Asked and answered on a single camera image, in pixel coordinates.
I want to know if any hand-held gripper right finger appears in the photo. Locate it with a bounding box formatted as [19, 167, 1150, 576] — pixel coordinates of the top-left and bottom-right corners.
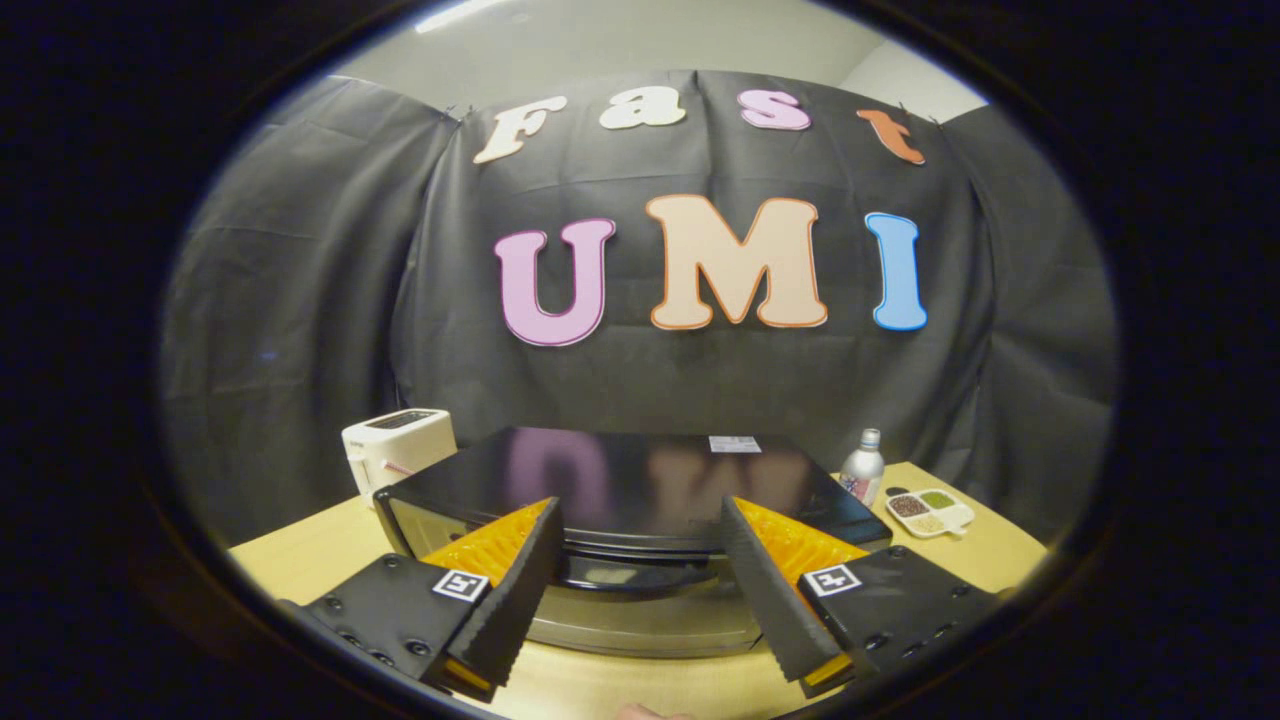
[721, 496, 1003, 699]

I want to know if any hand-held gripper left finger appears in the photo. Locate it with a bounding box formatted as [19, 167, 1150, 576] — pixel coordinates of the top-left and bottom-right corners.
[283, 497, 565, 703]

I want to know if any silver bottle with label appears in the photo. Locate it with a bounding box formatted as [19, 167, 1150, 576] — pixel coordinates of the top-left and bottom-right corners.
[838, 428, 886, 507]

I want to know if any black backdrop cloth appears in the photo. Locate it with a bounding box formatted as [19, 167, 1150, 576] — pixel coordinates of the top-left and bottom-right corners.
[160, 70, 1119, 549]

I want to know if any white pop-up toaster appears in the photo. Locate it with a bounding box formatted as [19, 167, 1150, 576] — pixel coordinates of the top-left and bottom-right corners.
[341, 408, 459, 509]

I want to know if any black toaster oven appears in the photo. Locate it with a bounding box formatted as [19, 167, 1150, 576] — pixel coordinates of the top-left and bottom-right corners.
[373, 427, 894, 659]

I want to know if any white divided condiment dish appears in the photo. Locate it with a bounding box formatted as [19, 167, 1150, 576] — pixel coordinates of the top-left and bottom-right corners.
[885, 488, 975, 540]

